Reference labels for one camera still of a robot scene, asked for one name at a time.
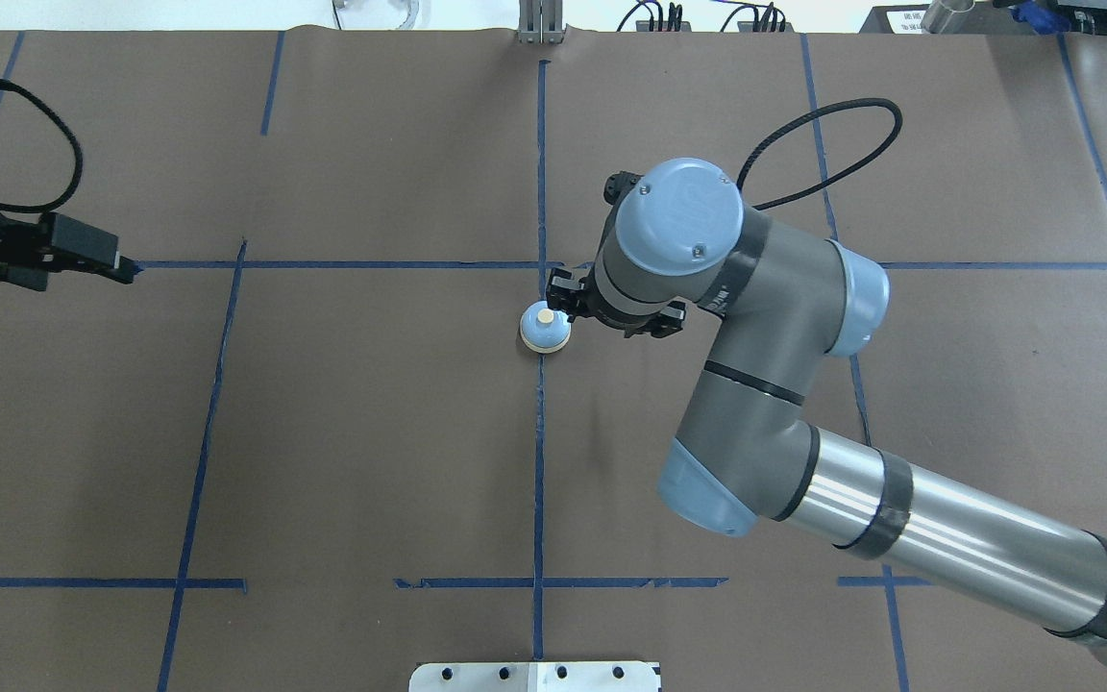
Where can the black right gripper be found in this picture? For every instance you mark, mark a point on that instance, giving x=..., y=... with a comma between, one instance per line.
x=565, y=288

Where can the blue white call bell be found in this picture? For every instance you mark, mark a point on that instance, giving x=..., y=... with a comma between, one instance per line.
x=543, y=329

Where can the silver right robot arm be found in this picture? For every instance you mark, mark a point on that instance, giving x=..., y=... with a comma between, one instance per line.
x=681, y=235

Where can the brown paper table cover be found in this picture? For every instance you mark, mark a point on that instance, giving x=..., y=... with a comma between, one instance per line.
x=306, y=450

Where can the silver metal cup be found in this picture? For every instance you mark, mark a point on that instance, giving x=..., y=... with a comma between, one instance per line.
x=946, y=17

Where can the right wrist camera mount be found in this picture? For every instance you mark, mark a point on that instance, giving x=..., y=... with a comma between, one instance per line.
x=618, y=185

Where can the aluminium frame post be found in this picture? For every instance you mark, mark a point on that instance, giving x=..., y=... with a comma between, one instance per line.
x=541, y=22

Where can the white camera pillar with base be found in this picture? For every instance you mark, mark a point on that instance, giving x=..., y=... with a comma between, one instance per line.
x=584, y=675

